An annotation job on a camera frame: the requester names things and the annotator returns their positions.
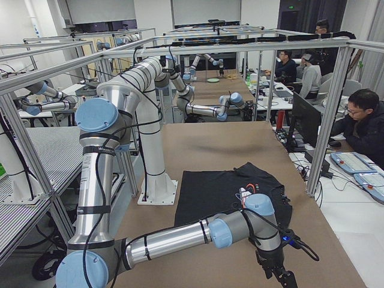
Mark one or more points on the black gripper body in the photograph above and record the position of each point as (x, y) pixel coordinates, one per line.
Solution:
(270, 254)

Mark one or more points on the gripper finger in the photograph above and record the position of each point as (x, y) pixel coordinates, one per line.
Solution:
(269, 274)
(287, 279)

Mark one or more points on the black t-shirt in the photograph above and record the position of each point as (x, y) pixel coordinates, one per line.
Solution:
(209, 192)

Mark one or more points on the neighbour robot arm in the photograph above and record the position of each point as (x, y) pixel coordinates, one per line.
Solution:
(55, 100)

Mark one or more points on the blue teach pendant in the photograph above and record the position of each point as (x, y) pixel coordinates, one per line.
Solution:
(372, 183)
(351, 163)

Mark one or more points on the black computer monitor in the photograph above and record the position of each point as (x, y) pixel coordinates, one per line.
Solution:
(306, 120)

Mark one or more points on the red bottle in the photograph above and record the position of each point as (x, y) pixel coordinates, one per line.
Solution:
(280, 119)

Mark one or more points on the man in black jacket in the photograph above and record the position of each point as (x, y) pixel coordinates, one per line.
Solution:
(362, 126)

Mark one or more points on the seated person in grey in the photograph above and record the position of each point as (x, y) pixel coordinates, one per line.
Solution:
(310, 73)

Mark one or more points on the seated man dark jacket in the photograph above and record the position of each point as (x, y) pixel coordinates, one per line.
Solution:
(286, 68)

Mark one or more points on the green plate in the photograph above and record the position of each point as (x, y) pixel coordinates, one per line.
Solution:
(213, 80)

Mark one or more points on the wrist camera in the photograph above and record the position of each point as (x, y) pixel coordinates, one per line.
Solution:
(288, 236)

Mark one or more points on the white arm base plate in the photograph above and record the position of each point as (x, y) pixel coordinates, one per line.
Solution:
(158, 193)

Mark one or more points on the aluminium cage frame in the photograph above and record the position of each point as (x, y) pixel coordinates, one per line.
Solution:
(104, 128)

